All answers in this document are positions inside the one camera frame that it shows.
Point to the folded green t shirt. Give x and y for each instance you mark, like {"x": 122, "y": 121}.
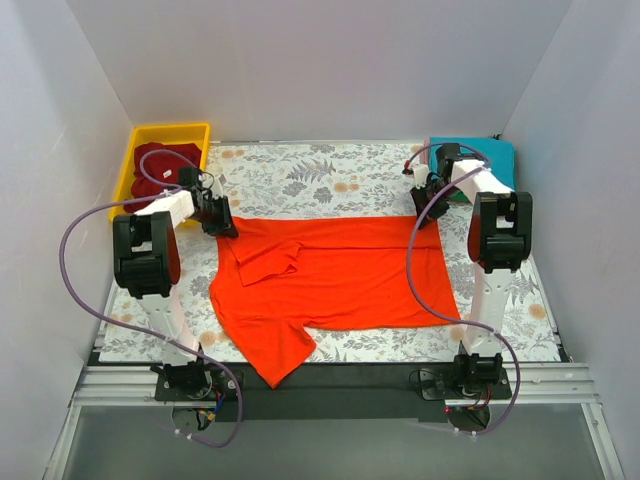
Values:
{"x": 458, "y": 197}

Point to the aluminium frame rail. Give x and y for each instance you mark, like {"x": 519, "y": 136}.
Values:
{"x": 115, "y": 429}

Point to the folded teal t shirt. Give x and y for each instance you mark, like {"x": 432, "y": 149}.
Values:
{"x": 501, "y": 155}

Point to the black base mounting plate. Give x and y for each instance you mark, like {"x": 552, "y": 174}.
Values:
{"x": 318, "y": 391}

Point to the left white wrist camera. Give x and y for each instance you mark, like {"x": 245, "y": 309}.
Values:
{"x": 212, "y": 185}

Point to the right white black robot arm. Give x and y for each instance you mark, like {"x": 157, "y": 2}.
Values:
{"x": 499, "y": 240}

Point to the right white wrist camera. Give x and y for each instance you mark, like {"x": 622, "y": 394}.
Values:
{"x": 419, "y": 173}

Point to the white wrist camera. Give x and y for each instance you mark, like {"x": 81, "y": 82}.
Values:
{"x": 419, "y": 173}
{"x": 212, "y": 185}

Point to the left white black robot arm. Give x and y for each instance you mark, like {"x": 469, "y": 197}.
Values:
{"x": 147, "y": 264}

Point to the yellow plastic bin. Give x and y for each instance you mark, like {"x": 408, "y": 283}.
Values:
{"x": 189, "y": 139}

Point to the orange t shirt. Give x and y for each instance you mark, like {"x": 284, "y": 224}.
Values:
{"x": 280, "y": 278}

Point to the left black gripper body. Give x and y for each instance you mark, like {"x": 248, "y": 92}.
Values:
{"x": 220, "y": 218}

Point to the dark red t shirt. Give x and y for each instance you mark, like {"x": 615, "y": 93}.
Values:
{"x": 161, "y": 166}

